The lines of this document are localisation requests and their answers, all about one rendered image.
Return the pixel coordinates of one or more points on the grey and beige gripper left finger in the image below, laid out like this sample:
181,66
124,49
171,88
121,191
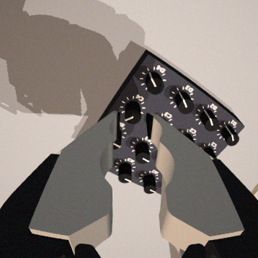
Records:
66,201

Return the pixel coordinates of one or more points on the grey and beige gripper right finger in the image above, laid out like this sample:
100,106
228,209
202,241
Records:
204,202

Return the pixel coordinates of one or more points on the dark grey knob panel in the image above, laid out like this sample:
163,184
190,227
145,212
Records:
155,86

